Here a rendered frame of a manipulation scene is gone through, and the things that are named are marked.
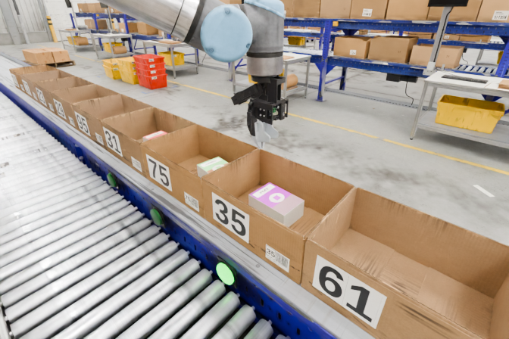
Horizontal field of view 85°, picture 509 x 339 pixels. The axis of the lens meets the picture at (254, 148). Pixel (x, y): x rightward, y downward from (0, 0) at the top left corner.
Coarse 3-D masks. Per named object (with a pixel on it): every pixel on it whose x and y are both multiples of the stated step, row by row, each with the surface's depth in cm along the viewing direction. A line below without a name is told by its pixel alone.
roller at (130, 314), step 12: (192, 264) 96; (168, 276) 92; (180, 276) 92; (156, 288) 88; (168, 288) 89; (144, 300) 84; (156, 300) 86; (120, 312) 81; (132, 312) 81; (144, 312) 84; (108, 324) 78; (120, 324) 79; (96, 336) 75; (108, 336) 76
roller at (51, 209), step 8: (104, 184) 140; (88, 192) 134; (96, 192) 136; (72, 200) 129; (80, 200) 131; (48, 208) 123; (56, 208) 124; (24, 216) 118; (32, 216) 119; (40, 216) 120; (8, 224) 114; (16, 224) 115; (24, 224) 116; (0, 232) 111
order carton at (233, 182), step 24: (240, 168) 103; (264, 168) 111; (288, 168) 102; (216, 192) 86; (240, 192) 108; (312, 192) 98; (336, 192) 91; (264, 216) 74; (312, 216) 97; (240, 240) 86; (264, 240) 78; (288, 240) 71
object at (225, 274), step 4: (220, 264) 85; (220, 268) 85; (224, 268) 84; (228, 268) 84; (220, 272) 85; (224, 272) 84; (228, 272) 83; (220, 276) 86; (224, 276) 84; (228, 276) 83; (232, 276) 83; (224, 280) 85; (228, 280) 84; (232, 280) 83; (228, 284) 85
